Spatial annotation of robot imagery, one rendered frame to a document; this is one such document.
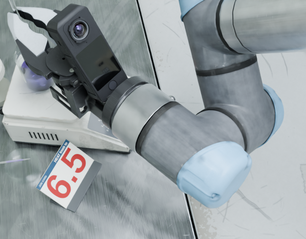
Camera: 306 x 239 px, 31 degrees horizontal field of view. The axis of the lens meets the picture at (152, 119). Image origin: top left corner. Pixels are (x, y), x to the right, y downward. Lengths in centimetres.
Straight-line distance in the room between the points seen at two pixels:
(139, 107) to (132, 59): 39
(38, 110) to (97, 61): 25
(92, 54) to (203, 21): 13
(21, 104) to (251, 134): 38
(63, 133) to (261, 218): 33
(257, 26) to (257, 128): 15
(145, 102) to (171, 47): 41
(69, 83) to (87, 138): 22
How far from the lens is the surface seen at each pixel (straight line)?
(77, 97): 67
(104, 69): 63
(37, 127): 86
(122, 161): 88
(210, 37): 62
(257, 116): 66
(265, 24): 55
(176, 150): 58
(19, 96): 87
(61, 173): 86
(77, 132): 85
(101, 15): 106
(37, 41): 69
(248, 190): 87
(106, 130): 86
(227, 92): 64
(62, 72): 65
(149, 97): 61
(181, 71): 97
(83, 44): 61
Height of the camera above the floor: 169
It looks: 59 degrees down
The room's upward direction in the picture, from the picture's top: 4 degrees counter-clockwise
